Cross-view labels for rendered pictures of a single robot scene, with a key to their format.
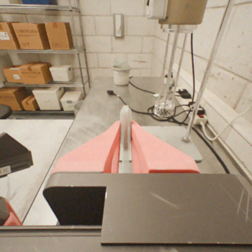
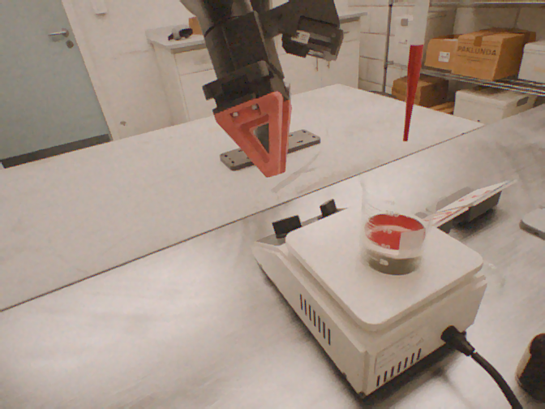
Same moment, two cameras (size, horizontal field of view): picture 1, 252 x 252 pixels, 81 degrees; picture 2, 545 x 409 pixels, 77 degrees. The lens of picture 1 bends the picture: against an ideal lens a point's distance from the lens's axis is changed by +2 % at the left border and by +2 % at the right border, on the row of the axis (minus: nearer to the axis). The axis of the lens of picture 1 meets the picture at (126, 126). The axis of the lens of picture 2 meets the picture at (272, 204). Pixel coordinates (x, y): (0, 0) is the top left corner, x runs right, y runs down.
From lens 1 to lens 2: 0.20 m
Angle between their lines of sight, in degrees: 54
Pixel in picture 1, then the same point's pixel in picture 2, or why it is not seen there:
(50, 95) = (487, 110)
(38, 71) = (492, 49)
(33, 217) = (310, 200)
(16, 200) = (308, 176)
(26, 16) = not seen: outside the picture
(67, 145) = (431, 154)
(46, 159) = (379, 156)
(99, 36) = not seen: outside the picture
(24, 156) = (330, 31)
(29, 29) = not seen: outside the picture
